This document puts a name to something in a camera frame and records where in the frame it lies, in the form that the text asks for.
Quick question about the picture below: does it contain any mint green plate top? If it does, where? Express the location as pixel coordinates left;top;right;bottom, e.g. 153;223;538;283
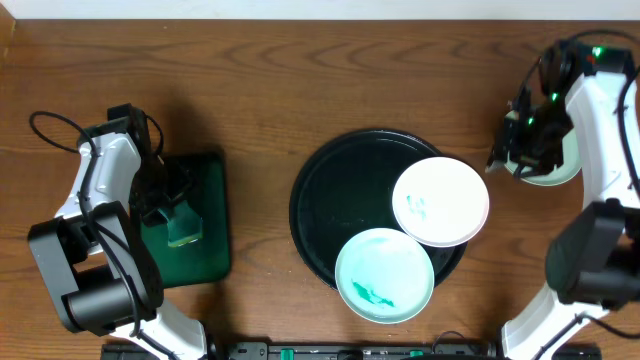
504;108;581;187

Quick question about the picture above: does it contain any mint green plate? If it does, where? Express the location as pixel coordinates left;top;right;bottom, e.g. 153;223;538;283
335;228;435;324
504;108;581;187

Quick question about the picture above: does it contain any green scouring sponge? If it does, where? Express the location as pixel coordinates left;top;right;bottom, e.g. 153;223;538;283
160;200;203;248

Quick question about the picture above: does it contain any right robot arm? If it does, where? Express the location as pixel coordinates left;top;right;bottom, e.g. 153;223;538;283
486;34;639;359

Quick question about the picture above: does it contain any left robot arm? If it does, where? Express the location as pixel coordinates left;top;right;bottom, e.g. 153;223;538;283
27;104;209;359

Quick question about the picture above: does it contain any black rectangular sponge tray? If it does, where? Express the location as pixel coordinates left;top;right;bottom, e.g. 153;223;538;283
133;152;231;288

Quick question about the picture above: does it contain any pink white plate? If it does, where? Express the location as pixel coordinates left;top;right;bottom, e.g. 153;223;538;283
391;157;490;248

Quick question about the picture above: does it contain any mint green plate bottom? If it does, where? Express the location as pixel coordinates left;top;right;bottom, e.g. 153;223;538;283
335;228;435;324

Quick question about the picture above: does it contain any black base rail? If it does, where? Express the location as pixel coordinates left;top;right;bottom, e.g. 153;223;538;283
100;342;603;360

